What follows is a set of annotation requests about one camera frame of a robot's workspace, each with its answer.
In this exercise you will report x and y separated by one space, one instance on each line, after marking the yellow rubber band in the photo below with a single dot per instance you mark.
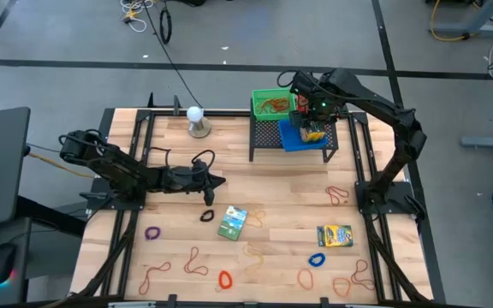
256 224
257 256
258 104

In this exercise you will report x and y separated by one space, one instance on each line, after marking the green plastic mesh basket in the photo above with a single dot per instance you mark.
258 113

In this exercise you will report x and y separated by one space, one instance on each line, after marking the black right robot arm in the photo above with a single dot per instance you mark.
375 100

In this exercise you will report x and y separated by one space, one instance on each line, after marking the yellow green marker box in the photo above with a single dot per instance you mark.
335 236

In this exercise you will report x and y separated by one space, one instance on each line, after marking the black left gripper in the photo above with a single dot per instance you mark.
186 179

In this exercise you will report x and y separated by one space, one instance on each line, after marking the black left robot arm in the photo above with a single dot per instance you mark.
118 164

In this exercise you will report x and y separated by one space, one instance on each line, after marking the green crayon box landscape print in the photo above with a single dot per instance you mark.
232 223

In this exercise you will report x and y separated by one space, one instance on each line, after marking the blue plastic mesh basket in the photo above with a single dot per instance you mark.
291 141

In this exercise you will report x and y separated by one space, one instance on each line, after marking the silver metal bracket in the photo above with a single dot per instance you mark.
131 305

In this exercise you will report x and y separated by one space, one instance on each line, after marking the white light bulb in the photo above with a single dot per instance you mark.
194 114

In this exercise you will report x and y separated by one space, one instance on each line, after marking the grey desk foot bar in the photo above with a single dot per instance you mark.
486 142

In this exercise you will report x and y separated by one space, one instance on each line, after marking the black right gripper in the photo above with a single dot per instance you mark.
321 109

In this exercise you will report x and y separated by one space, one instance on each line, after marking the grey side desk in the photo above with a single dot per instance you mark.
20 256

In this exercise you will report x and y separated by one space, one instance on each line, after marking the grey desk base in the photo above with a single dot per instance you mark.
473 29

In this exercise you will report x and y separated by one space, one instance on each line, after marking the yellow crayon box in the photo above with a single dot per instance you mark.
313 136

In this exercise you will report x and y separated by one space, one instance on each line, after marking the orange rubber band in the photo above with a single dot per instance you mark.
334 286
298 278

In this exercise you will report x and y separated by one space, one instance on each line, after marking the black perforated metal shelf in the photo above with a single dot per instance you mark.
263 134

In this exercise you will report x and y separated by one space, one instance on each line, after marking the black computer mouse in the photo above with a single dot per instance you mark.
0 258

